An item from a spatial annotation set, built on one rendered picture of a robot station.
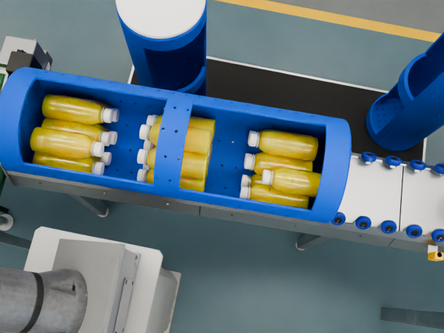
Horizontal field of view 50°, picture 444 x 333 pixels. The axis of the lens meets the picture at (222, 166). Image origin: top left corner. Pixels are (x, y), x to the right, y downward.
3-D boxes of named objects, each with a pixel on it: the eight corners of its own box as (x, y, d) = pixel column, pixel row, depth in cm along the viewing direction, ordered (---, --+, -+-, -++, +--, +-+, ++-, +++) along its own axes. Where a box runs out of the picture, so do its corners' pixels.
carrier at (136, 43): (135, 110, 232) (182, 145, 228) (96, 6, 147) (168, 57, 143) (172, 68, 238) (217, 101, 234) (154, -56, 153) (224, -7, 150)
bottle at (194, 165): (206, 174, 131) (146, 164, 131) (209, 151, 129) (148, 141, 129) (203, 183, 125) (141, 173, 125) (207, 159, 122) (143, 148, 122)
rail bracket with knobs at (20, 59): (37, 94, 152) (26, 80, 142) (15, 90, 152) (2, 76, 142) (45, 66, 155) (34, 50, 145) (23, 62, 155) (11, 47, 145)
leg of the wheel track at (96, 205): (108, 218, 233) (73, 191, 172) (96, 216, 233) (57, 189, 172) (110, 206, 234) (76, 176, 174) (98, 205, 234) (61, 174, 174)
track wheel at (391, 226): (400, 225, 136) (398, 220, 138) (384, 222, 137) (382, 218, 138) (394, 236, 139) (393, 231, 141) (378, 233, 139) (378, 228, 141)
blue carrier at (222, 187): (319, 236, 136) (349, 203, 110) (19, 185, 137) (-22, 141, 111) (326, 147, 148) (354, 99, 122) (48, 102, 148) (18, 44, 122)
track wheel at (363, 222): (374, 221, 137) (372, 216, 138) (358, 218, 137) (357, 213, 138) (369, 232, 139) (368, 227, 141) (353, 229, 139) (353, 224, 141)
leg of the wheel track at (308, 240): (306, 251, 232) (341, 236, 171) (294, 249, 232) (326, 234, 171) (307, 239, 233) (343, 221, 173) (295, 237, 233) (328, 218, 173)
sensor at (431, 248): (436, 261, 143) (444, 260, 138) (427, 259, 143) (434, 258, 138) (437, 236, 145) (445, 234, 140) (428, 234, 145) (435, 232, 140)
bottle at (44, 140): (36, 153, 130) (96, 164, 129) (26, 147, 123) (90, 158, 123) (41, 130, 131) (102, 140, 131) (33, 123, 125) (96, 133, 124)
